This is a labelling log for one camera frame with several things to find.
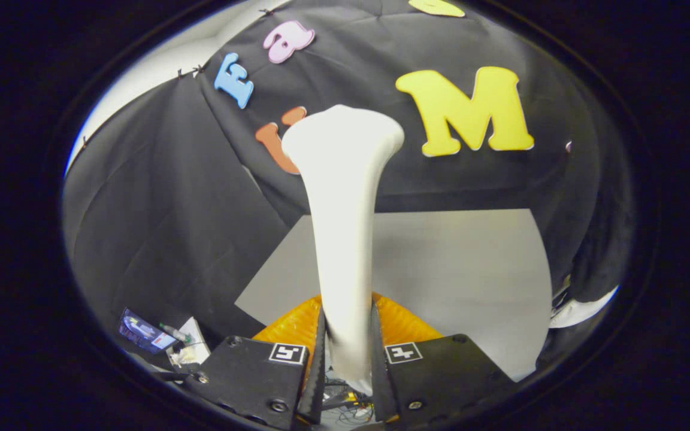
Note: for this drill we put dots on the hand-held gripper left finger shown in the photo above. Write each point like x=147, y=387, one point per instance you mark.
x=318, y=371

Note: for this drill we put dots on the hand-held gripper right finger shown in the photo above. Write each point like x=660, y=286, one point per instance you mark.
x=379, y=371

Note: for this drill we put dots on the grey cabinet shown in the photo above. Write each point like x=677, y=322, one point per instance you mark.
x=453, y=269

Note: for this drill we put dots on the white paper sheets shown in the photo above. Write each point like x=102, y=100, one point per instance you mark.
x=192, y=353

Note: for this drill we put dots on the green pen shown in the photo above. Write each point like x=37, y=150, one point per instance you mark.
x=174, y=332

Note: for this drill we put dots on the black backdrop cloth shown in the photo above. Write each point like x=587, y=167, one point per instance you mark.
x=159, y=209

